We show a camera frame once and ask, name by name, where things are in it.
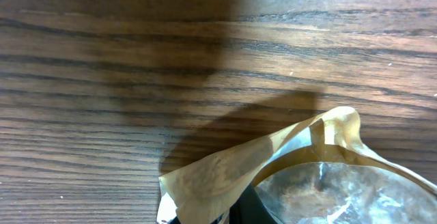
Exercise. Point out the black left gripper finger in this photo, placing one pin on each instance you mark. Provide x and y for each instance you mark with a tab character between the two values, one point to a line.
249	209

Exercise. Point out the brown white snack bag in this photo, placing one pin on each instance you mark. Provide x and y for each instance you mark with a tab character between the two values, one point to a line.
317	171

